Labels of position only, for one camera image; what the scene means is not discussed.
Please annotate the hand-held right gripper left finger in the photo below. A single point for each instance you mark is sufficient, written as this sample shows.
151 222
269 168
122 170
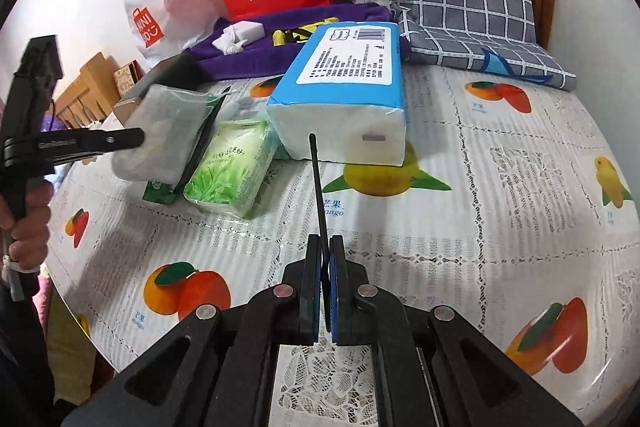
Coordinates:
314 322

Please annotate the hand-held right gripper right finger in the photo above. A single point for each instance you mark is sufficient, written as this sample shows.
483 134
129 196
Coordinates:
336 322

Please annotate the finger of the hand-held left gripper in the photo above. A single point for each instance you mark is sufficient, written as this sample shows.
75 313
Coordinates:
115 141

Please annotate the green packet of cloths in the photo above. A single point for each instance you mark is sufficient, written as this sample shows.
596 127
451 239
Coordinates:
165 132

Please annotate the green tissue packet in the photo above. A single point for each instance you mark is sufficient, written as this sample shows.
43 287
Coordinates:
225 172

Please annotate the white cloth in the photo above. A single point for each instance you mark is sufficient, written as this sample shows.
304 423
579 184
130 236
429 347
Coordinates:
230 43

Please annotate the yellow black pouch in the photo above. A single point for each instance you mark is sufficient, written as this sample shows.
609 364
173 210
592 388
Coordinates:
287 38

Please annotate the person's left hand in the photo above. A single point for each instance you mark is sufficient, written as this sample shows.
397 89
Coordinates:
37 217

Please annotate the purple plush toy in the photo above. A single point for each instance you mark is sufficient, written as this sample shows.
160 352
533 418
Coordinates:
52 124

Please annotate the brown patterned box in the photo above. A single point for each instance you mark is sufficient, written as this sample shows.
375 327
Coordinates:
125 79

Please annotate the wooden headboard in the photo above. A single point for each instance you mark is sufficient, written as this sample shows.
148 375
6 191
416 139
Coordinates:
95 82

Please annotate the brown rectangular box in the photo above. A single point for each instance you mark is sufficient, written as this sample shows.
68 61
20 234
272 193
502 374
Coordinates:
172 74

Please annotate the purple towel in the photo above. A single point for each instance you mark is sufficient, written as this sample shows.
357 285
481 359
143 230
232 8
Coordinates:
235 64

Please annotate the yellow green bed sheet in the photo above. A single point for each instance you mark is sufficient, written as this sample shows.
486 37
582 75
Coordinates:
70 342

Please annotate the blue tissue pack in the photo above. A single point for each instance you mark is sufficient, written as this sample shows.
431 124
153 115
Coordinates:
340 72

